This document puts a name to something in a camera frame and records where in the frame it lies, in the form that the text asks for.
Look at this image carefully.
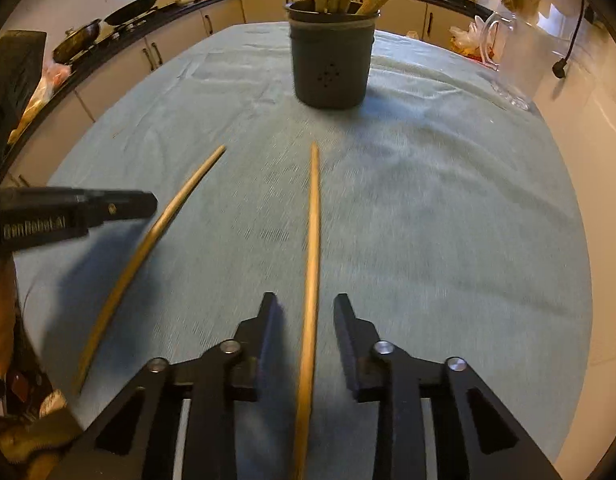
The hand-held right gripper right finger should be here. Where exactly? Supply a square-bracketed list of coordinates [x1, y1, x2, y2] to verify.
[333, 293, 562, 480]

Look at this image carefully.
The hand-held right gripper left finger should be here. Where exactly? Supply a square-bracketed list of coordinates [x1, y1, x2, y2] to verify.
[48, 291, 282, 480]

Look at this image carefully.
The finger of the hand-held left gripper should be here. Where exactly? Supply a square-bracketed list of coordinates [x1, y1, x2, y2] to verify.
[0, 186, 159, 257]

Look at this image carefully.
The wooden chopstick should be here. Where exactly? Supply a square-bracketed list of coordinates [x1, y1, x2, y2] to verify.
[74, 145, 227, 393]
[292, 141, 323, 480]

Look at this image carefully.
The grey chopstick holder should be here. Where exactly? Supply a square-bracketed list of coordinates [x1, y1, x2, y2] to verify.
[287, 0, 378, 110]

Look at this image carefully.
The red white bag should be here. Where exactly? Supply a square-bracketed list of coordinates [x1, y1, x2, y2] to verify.
[18, 57, 74, 131]

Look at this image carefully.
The steel pot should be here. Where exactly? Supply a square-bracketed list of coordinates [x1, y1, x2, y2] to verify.
[52, 19, 103, 63]

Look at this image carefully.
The black wok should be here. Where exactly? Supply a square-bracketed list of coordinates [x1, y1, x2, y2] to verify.
[104, 0, 180, 27]

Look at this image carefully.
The blue towel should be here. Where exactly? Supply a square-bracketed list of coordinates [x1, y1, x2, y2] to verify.
[13, 22, 594, 480]

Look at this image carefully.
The glass pitcher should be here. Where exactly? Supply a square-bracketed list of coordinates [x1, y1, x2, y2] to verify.
[475, 12, 564, 111]

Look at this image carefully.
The black power cable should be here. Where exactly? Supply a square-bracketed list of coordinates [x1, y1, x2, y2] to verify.
[552, 0, 589, 80]

